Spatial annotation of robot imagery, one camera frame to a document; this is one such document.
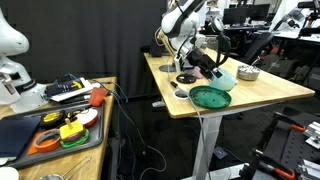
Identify black round lid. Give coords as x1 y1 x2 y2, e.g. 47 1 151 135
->
175 73 198 85

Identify dark metal baking tray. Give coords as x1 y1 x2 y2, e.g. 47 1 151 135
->
4 99 106 170

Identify white desk leg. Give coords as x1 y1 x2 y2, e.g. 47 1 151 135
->
181 114 248 180

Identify translucent purple plastic cup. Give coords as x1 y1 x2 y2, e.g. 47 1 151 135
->
192 65 206 80

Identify grey wrist camera bar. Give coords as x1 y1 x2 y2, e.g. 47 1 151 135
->
173 54 184 74

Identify metal wire strainer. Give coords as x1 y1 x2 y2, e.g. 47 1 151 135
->
37 154 93 180

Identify white paper sheets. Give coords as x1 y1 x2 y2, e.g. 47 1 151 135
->
49 77 101 103

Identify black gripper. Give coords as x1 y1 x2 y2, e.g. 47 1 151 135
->
185 47 224 81

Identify black perforated breadboard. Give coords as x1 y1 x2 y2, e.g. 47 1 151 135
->
252 112 320 180

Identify dark blue notebook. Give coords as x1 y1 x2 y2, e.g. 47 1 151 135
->
0 115 42 160

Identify black speaker box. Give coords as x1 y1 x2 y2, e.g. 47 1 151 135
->
148 38 165 58

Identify black office chair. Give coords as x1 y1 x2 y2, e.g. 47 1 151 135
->
240 30 280 66

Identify aluminium extrusion rail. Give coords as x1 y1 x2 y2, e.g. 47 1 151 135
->
297 158 320 180
304 120 320 150

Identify blue cable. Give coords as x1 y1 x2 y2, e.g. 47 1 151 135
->
62 72 130 105

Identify black yellow tape measure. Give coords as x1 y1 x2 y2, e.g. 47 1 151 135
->
39 110 67 130

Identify white desk cable grommet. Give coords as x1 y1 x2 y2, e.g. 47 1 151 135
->
172 88 190 101

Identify black power adapter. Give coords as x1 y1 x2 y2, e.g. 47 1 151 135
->
212 146 228 161

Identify white bowl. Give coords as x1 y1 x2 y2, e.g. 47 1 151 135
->
0 166 20 180

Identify orange red cup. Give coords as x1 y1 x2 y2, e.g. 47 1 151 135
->
87 86 109 108

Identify black curtain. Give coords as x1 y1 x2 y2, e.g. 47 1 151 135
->
0 0 168 98

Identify black device yellow mark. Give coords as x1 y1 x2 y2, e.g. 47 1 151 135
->
45 78 85 99

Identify orange tape roll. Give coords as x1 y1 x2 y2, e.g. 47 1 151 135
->
32 128 62 154

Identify black orange bar clamp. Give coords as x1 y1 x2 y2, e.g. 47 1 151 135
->
272 111 307 133
239 148 297 180

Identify translucent blue plastic cup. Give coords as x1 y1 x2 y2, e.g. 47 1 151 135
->
208 67 239 93

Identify grey hanging cable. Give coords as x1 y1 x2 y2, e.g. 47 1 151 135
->
99 79 168 180

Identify black camera stand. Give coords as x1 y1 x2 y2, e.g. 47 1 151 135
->
296 0 320 38

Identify scattered dark coffee beans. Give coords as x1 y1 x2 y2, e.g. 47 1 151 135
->
191 86 230 109

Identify grey cable with black plug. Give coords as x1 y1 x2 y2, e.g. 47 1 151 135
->
169 80 214 180

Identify black computer monitor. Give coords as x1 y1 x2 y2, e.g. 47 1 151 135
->
246 3 272 23
222 6 248 26

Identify white red round disc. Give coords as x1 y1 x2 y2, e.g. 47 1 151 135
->
74 107 100 129

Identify yellow toy block with peg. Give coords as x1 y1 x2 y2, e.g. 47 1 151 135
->
58 117 85 141

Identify green ruffled toy piece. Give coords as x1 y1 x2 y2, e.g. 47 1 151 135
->
59 128 91 150

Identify silver metal tin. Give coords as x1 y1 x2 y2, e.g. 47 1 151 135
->
236 64 262 82

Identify green round plate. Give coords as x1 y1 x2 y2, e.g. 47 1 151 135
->
188 85 233 111

